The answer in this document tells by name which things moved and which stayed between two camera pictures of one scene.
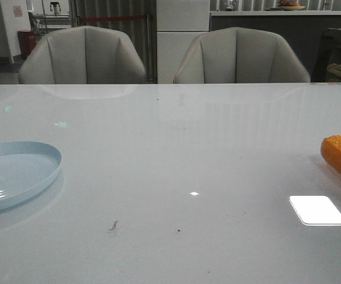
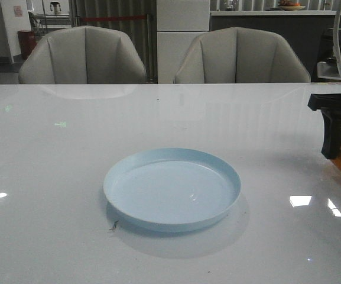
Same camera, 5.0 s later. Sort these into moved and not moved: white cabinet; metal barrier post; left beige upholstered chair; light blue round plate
Moved: light blue round plate
Not moved: white cabinet; left beige upholstered chair; metal barrier post
